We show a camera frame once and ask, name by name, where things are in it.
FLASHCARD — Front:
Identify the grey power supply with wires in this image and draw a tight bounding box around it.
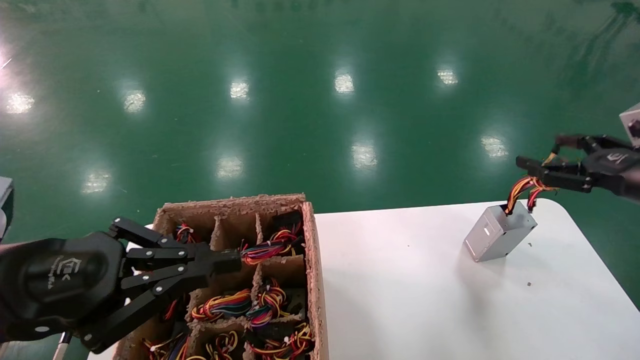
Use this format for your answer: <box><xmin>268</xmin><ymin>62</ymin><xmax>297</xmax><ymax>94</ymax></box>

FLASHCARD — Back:
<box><xmin>463</xmin><ymin>152</ymin><xmax>559</xmax><ymax>263</ymax></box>

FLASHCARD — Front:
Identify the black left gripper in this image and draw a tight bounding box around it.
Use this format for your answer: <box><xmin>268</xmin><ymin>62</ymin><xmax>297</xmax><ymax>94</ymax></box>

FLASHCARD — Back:
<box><xmin>0</xmin><ymin>217</ymin><xmax>244</xmax><ymax>353</ymax></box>

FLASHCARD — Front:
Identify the white rod black joint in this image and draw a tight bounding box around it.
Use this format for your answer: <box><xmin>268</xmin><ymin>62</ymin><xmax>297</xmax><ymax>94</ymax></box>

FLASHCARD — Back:
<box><xmin>51</xmin><ymin>331</ymin><xmax>72</xmax><ymax>360</ymax></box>

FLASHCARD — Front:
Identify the brown cardboard divider box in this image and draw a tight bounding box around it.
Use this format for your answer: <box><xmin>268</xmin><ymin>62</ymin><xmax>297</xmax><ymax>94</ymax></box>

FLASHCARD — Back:
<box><xmin>114</xmin><ymin>194</ymin><xmax>330</xmax><ymax>360</ymax></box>

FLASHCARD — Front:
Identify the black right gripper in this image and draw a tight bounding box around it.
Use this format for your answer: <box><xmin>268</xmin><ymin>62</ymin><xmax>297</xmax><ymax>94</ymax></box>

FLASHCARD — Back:
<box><xmin>516</xmin><ymin>133</ymin><xmax>640</xmax><ymax>202</ymax></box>

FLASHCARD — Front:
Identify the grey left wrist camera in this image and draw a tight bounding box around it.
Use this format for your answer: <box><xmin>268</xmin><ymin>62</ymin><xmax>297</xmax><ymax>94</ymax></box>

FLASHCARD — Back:
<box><xmin>0</xmin><ymin>176</ymin><xmax>15</xmax><ymax>242</ymax></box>

